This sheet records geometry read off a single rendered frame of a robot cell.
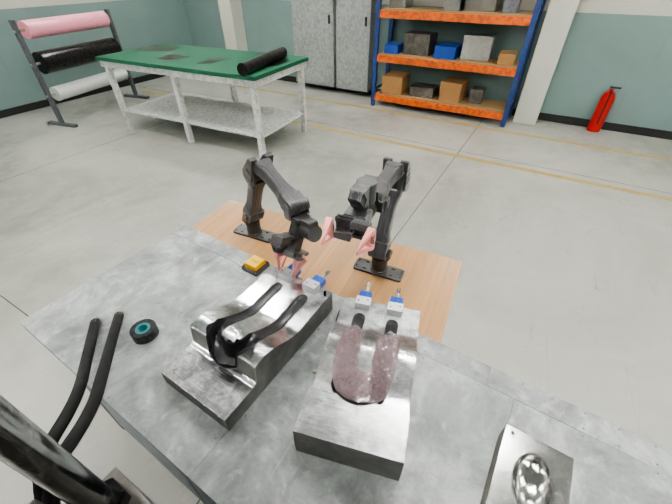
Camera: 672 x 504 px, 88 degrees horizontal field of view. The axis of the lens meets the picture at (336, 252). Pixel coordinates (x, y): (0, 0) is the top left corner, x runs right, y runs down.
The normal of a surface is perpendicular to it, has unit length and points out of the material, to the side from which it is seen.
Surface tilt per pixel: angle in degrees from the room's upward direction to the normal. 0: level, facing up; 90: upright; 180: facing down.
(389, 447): 0
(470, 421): 0
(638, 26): 90
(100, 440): 0
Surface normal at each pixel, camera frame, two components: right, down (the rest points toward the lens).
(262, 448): 0.00, -0.77
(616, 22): -0.50, 0.55
